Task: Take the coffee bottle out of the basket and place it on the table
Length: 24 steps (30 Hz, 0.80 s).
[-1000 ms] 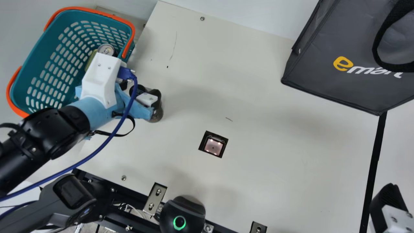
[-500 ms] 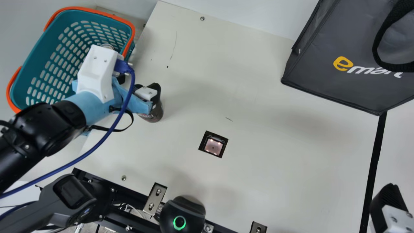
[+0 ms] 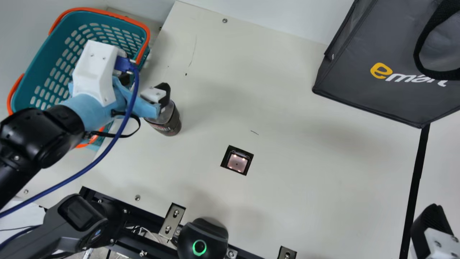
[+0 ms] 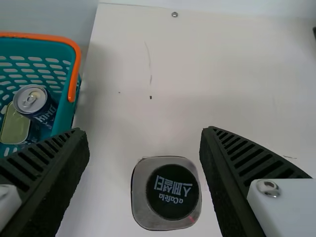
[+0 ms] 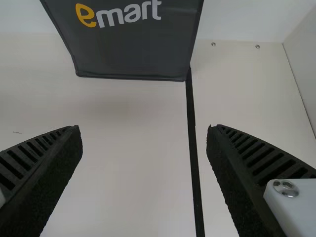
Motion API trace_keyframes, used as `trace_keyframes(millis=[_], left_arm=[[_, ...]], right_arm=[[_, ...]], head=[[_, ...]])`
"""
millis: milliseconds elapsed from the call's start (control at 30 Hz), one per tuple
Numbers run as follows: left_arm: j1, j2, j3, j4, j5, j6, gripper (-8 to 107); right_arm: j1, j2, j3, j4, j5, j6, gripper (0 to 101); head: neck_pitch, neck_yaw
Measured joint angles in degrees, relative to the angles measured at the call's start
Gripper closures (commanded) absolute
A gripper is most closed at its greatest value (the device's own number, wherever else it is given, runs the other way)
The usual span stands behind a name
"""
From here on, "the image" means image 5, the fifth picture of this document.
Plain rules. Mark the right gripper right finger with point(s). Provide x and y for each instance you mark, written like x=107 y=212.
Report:
x=247 y=177

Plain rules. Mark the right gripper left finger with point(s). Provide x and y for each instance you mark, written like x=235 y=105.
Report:
x=42 y=172

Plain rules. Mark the black strip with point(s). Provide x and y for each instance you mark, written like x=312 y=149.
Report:
x=193 y=148

